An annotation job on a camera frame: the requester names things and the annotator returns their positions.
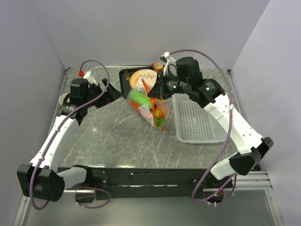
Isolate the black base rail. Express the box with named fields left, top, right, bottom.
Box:
left=63, top=165, right=238, bottom=203

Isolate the clear zip bag orange zipper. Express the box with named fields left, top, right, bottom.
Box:
left=127, top=75, right=170, bottom=131

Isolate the white plastic basket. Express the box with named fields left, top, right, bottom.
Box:
left=172, top=94, right=227, bottom=144

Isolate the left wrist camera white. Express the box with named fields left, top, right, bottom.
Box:
left=79, top=70, right=97, bottom=85

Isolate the orange ceramic cup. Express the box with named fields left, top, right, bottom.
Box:
left=151, top=62, right=164, bottom=73

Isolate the black serving tray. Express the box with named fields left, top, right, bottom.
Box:
left=119, top=66, right=154, bottom=98

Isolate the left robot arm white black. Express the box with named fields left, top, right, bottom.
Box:
left=17, top=78, right=122, bottom=202

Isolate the green mug white inside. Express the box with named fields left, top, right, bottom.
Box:
left=58, top=93, right=69, bottom=105

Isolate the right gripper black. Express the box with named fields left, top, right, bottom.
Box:
left=147, top=71, right=190, bottom=101

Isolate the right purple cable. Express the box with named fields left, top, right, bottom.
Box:
left=169, top=48, right=237, bottom=206

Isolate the gold fork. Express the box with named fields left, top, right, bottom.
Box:
left=124, top=70, right=131, bottom=82

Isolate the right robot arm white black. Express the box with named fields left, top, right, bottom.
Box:
left=148, top=53, right=274, bottom=187

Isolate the orange carrot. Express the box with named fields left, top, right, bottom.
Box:
left=130, top=100, right=140, bottom=111

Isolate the cream orange plate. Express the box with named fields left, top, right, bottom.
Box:
left=130, top=69, right=157, bottom=90

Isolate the green cucumber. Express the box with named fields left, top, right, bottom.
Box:
left=129, top=89, right=152, bottom=109

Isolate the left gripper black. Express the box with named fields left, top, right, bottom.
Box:
left=83, top=78, right=122, bottom=109

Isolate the yellow pear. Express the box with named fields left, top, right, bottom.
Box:
left=154, top=107, right=165, bottom=118

